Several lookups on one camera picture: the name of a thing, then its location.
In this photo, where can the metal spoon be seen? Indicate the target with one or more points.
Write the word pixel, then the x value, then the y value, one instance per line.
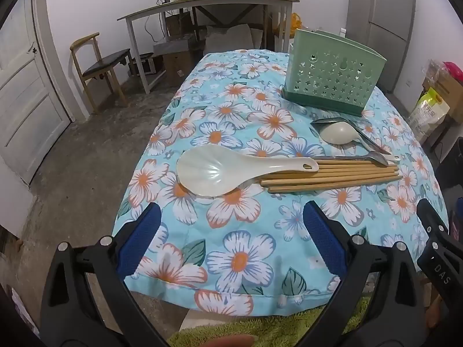
pixel 325 121
pixel 376 158

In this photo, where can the bundle of wooden chopsticks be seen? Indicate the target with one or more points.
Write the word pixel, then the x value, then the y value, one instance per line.
pixel 332 179

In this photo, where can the large white rice paddle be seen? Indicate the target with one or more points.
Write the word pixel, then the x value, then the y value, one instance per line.
pixel 209 173

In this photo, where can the blue floral tablecloth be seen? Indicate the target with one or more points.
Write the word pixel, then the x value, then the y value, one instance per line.
pixel 231 123

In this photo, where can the white sacks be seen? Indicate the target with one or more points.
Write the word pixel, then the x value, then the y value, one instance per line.
pixel 231 38

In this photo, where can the yellow green food bag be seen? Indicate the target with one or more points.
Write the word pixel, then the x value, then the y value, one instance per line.
pixel 430 110

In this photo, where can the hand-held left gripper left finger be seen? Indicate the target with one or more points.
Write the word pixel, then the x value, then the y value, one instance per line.
pixel 137 240

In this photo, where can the large open cardboard box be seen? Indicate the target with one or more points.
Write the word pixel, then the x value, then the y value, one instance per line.
pixel 450 94

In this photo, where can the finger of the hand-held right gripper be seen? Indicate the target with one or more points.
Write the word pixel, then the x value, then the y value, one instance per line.
pixel 439 256

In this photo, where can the green perforated utensil holder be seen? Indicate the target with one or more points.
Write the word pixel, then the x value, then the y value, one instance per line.
pixel 332 76

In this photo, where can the yellow plastic bag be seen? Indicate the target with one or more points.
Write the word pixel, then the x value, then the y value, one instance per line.
pixel 296 25

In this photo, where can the green shaggy rug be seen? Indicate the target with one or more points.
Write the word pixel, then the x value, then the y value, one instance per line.
pixel 275 327

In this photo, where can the grey side table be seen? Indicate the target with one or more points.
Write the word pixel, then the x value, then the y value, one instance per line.
pixel 202 5

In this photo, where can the small white microwave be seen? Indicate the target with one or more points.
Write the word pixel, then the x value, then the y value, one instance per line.
pixel 144 64

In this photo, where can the silver refrigerator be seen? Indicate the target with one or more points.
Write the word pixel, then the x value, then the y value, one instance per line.
pixel 383 32

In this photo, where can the small beige spoon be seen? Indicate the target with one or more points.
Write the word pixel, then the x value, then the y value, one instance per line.
pixel 338 133

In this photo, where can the pink fluffy item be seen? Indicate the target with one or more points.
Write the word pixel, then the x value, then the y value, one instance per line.
pixel 454 69

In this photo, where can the wooden chair black seat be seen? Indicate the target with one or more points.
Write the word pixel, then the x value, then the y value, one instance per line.
pixel 105 61

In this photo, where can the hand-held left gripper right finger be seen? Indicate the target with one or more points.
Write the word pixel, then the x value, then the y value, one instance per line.
pixel 325 240

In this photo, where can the grey plastic storage box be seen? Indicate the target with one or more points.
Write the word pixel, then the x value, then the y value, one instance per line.
pixel 173 45

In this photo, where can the brown cardboard box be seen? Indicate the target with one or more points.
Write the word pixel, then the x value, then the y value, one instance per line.
pixel 179 67

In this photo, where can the white panel door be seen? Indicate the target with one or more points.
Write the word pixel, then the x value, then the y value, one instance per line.
pixel 25 90

